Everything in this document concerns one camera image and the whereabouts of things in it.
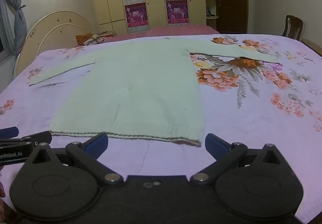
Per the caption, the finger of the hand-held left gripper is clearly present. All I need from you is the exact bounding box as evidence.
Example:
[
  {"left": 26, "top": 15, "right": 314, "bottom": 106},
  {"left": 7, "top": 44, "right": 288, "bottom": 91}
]
[
  {"left": 0, "top": 127, "right": 20, "bottom": 139},
  {"left": 0, "top": 131, "right": 52, "bottom": 148}
]

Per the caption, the pale green knitted sweater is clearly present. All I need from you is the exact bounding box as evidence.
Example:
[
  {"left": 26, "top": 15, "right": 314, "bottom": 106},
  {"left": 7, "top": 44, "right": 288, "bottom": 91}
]
[{"left": 29, "top": 37, "right": 280, "bottom": 148}]

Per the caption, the dark wooden chair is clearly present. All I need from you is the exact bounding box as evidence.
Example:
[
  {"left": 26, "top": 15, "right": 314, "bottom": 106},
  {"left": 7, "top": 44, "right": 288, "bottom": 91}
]
[{"left": 282, "top": 15, "right": 303, "bottom": 41}]

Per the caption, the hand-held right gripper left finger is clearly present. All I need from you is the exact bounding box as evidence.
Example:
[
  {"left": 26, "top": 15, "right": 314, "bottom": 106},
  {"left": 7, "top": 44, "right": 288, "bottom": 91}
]
[{"left": 25, "top": 133, "right": 124, "bottom": 186}]

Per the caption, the grey blue curtain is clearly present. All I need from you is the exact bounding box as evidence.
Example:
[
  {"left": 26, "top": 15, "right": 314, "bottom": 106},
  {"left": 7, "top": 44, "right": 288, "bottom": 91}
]
[{"left": 0, "top": 0, "right": 28, "bottom": 56}]

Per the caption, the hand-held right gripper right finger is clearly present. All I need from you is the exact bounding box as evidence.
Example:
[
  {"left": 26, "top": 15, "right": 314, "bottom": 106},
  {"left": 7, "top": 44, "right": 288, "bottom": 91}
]
[{"left": 190, "top": 133, "right": 287, "bottom": 187}]

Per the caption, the purple floral bed sheet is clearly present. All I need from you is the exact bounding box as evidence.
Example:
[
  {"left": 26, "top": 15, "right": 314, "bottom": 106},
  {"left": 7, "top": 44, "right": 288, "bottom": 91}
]
[{"left": 0, "top": 34, "right": 322, "bottom": 224}]

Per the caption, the pink checked bed sheet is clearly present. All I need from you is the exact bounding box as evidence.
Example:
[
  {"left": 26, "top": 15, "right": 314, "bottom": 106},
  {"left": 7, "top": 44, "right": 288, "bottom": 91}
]
[{"left": 104, "top": 25, "right": 220, "bottom": 43}]

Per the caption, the cream arched headboard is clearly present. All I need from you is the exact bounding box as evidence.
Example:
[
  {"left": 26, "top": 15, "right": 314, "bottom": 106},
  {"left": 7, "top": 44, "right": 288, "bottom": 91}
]
[{"left": 14, "top": 11, "right": 95, "bottom": 76}]

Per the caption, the dark wooden furniture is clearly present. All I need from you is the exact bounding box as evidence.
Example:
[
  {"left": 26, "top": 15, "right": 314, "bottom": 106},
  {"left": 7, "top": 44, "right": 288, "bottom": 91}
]
[{"left": 301, "top": 38, "right": 322, "bottom": 56}]

